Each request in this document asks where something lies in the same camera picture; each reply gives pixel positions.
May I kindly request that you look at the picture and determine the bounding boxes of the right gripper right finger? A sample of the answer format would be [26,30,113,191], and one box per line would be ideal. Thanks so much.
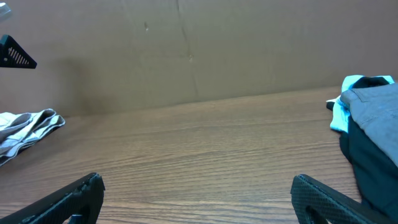
[290,174,395,224]

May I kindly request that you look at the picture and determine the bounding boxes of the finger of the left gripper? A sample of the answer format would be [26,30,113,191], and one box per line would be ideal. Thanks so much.
[0,35,37,69]

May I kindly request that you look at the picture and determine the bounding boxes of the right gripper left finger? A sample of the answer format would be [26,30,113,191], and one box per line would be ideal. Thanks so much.
[1,172,105,224]

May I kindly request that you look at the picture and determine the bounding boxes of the beige shorts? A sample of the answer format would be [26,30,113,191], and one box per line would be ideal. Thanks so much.
[1,108,65,166]

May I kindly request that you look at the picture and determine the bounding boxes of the black garment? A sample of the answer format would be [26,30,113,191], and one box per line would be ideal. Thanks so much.
[325,76,398,222]

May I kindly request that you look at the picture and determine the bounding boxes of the light blue garment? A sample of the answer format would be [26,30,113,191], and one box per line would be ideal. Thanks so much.
[326,75,395,133]

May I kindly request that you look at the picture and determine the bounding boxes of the grey shorts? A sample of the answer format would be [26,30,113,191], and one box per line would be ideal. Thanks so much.
[340,83,397,164]

